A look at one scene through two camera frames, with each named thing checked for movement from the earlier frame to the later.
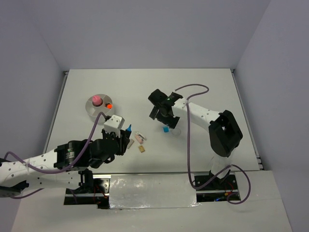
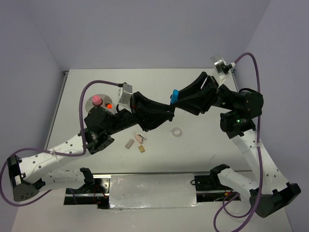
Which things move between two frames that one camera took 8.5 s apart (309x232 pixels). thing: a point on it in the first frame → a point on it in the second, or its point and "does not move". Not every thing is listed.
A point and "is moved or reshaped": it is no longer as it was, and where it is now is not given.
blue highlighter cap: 165,129 is moved or reshaped
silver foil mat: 138,191 does not move
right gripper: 171,122 → 204,96
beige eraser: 131,141 does not move
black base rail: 209,188 does not move
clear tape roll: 175,132 does not move
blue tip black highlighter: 129,130 is moved or reshaped
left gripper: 123,136 → 142,107
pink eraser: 139,139 does not move
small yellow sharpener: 141,149 does not move
